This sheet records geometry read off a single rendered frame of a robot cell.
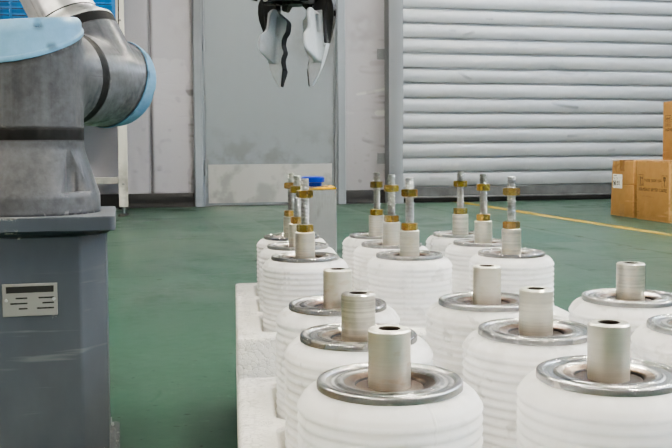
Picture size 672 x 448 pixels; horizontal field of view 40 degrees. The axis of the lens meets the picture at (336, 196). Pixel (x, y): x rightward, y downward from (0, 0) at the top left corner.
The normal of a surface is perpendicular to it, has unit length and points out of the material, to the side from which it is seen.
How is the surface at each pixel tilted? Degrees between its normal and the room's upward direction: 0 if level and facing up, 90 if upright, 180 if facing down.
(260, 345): 90
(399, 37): 90
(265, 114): 90
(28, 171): 72
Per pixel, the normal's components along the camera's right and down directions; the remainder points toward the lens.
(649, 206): -0.98, 0.02
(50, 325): 0.23, 0.05
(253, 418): 0.00, -1.00
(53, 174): 0.56, -0.26
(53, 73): 0.66, 0.04
